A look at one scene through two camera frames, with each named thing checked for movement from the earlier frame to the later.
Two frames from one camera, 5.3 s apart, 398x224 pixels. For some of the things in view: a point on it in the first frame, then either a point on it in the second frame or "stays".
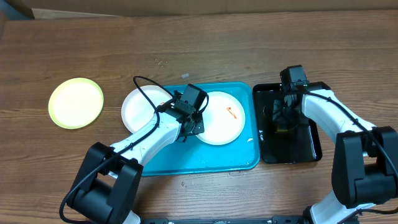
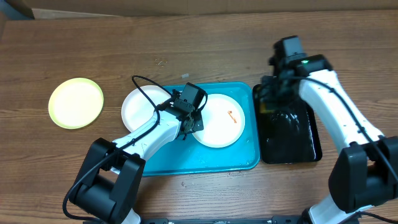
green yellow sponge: [282, 130] → [263, 108]
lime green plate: [76, 103] stays
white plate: [224, 119] stays
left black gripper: [200, 126] stays
